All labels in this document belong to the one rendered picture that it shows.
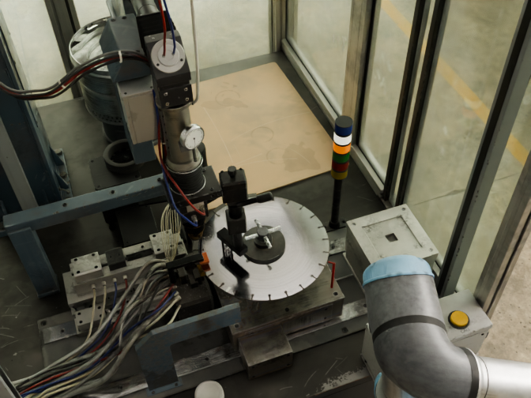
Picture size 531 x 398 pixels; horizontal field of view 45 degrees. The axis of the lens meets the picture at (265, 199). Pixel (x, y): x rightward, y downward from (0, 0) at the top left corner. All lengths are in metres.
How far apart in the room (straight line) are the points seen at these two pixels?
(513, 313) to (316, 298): 1.29
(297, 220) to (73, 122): 1.00
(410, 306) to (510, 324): 1.74
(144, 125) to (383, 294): 0.57
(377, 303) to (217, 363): 0.71
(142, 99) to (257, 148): 0.94
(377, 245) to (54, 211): 0.82
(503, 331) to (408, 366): 1.75
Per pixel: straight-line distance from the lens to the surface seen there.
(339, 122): 1.64
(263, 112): 2.29
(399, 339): 1.01
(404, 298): 1.04
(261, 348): 1.62
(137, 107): 1.27
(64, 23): 2.33
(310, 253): 1.62
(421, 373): 1.01
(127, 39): 1.30
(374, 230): 1.75
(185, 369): 1.68
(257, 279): 1.57
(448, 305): 1.64
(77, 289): 1.77
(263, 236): 1.58
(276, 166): 2.09
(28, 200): 1.98
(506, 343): 2.71
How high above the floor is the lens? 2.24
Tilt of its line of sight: 48 degrees down
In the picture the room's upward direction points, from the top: 2 degrees counter-clockwise
